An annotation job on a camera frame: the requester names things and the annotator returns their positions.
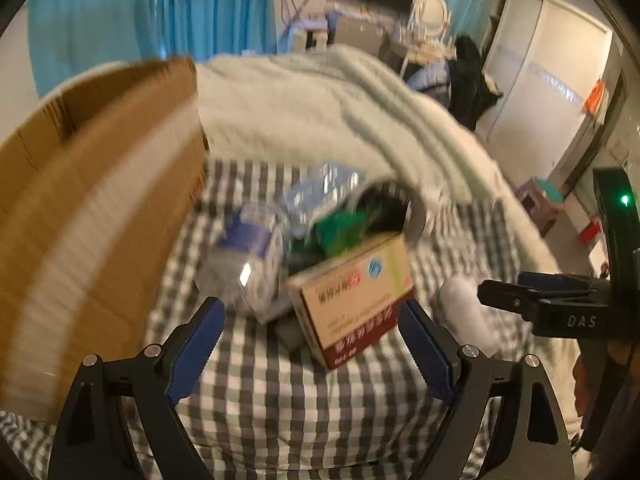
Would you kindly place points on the white dressing table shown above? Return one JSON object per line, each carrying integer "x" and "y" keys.
{"x": 432, "y": 51}

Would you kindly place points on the white wardrobe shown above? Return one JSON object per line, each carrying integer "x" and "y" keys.
{"x": 546, "y": 56}

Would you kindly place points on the red white medicine box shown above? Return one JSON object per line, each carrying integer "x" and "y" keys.
{"x": 347, "y": 303}

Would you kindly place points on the small stool teal seat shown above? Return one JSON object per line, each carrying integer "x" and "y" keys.
{"x": 543, "y": 203}

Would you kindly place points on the white sock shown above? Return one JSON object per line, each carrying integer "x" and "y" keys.
{"x": 465, "y": 315}

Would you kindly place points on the dark clothes pile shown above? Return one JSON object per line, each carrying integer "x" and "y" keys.
{"x": 472, "y": 92}

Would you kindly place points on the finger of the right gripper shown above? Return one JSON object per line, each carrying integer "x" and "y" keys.
{"x": 510, "y": 297}
{"x": 545, "y": 281}

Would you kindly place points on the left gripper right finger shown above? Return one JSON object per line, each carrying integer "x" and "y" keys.
{"x": 529, "y": 440}

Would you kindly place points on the silver blister pill pack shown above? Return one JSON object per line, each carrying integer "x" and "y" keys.
{"x": 321, "y": 192}

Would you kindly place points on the green plastic bag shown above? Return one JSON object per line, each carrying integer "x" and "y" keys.
{"x": 340, "y": 231}

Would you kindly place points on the white round mirror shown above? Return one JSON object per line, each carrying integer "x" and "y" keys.
{"x": 429, "y": 20}

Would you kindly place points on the grey cabinet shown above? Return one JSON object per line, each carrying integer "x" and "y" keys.
{"x": 358, "y": 33}

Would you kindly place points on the white fluffy blanket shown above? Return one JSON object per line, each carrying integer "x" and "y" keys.
{"x": 343, "y": 105}

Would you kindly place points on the brown cardboard box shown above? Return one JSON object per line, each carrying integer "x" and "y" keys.
{"x": 95, "y": 186}

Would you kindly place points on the grey tape roll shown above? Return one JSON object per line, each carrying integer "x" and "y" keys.
{"x": 390, "y": 206}

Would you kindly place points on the clear plastic bottle blue label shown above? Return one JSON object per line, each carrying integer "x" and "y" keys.
{"x": 242, "y": 268}

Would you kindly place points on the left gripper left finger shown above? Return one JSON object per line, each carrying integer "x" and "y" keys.
{"x": 93, "y": 440}

